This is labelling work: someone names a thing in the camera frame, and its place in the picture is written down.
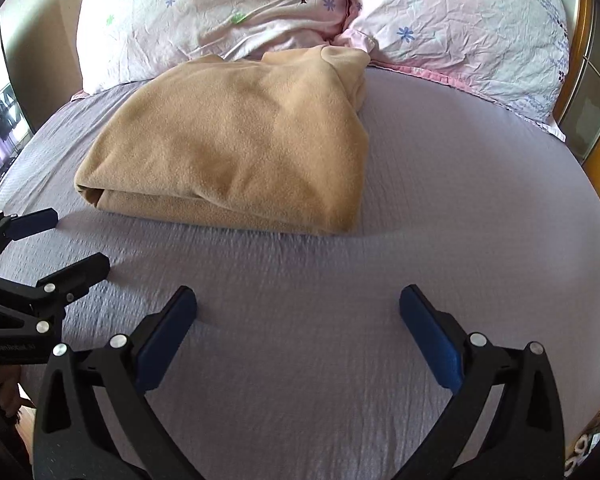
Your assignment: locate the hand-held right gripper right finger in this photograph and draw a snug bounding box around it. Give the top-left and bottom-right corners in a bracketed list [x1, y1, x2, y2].
[399, 284, 567, 480]

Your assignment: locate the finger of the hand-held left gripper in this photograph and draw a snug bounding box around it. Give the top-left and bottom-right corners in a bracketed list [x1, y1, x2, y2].
[0, 252, 112, 334]
[0, 208, 60, 272]

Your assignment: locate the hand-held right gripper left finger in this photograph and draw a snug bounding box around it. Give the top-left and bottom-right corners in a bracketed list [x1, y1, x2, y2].
[32, 286, 198, 480]

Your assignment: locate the tan fleece garment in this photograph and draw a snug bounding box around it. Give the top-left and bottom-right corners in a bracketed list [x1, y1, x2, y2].
[74, 44, 372, 237]

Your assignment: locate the person's left hand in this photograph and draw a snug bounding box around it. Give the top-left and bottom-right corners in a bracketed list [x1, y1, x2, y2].
[0, 366, 22, 418]

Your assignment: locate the lavender bed sheet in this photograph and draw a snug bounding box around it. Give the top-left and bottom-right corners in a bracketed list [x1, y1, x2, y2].
[0, 67, 600, 480]

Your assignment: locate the printed cardboard box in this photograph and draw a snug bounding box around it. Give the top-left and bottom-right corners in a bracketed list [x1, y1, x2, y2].
[565, 385, 600, 480]

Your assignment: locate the pink floral pillow tree print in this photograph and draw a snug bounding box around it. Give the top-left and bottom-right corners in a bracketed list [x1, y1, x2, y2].
[75, 0, 356, 95]

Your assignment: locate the pink floral pillow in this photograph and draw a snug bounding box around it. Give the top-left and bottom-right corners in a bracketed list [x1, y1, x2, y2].
[336, 0, 571, 142]

